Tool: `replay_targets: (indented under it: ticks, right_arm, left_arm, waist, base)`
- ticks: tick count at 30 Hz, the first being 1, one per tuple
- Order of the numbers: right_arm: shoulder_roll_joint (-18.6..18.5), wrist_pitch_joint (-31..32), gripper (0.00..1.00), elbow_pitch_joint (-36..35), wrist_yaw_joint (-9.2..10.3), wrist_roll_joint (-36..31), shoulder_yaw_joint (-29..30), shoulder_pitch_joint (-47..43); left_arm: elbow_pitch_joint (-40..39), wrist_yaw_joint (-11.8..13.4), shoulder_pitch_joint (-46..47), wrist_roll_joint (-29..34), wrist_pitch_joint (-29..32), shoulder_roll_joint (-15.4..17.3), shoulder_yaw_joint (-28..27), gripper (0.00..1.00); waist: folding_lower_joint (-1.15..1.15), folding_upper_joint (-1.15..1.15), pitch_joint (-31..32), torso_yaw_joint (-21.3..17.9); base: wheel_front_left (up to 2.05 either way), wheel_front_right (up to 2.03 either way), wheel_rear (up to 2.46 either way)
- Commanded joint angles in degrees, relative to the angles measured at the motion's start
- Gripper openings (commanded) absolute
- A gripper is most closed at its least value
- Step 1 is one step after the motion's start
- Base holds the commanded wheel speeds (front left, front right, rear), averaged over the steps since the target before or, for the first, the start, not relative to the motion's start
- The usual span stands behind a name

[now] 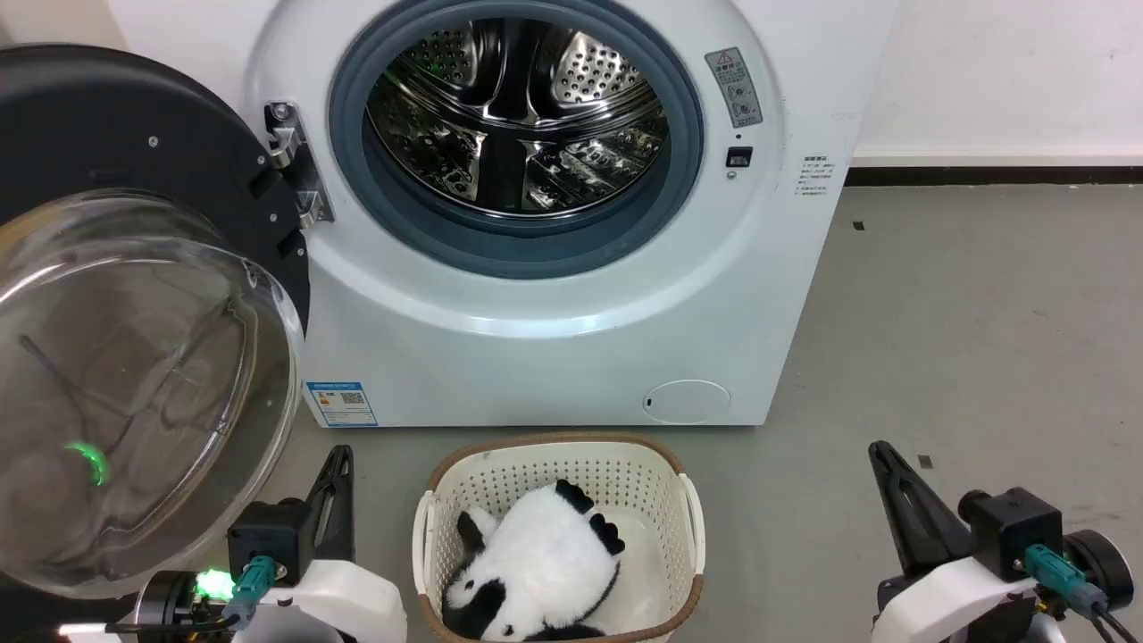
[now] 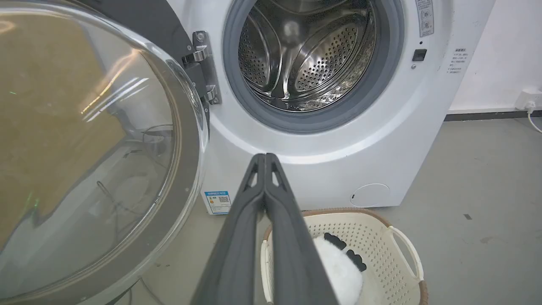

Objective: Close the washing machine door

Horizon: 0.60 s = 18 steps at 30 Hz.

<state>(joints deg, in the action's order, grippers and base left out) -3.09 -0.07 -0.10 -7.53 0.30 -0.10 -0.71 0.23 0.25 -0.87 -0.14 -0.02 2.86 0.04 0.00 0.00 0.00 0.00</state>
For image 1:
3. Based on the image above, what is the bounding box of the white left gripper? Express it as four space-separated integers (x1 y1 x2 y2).
234 444 409 643

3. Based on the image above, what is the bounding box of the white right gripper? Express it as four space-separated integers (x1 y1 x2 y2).
868 439 1044 643

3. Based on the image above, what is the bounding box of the white front-load washing machine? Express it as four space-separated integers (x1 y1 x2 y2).
107 0 899 429

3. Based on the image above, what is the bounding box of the metal door hinge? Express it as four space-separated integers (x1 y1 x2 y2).
263 101 337 230

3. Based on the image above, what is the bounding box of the black round glass door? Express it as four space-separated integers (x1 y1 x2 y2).
0 43 313 601

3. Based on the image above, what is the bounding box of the blue energy label sticker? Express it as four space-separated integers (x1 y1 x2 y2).
304 380 380 429

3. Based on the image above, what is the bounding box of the black and white panda plush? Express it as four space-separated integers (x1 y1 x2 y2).
440 479 627 643

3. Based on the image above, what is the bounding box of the cream laundry basket brown rim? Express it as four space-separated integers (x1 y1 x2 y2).
411 431 707 643

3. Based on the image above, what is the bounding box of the oval drain filter cover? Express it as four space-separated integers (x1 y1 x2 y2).
642 379 732 426

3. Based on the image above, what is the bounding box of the small printed text sticker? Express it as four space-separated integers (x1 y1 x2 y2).
797 153 841 200

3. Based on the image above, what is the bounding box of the stainless steel perforated drum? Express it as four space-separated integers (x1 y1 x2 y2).
362 16 672 221

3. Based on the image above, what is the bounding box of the grey warning sticker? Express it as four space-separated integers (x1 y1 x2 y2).
704 46 765 129

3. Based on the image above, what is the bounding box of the teal plug left cable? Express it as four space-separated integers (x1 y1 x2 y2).
105 554 279 637

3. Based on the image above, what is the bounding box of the teal plug cable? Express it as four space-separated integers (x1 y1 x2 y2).
1023 544 1143 643
105 554 279 637

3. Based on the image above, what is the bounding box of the teal plug right cable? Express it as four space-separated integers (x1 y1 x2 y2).
1023 544 1143 643

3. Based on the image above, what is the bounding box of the black wall baseboard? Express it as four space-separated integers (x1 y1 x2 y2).
844 166 1143 188

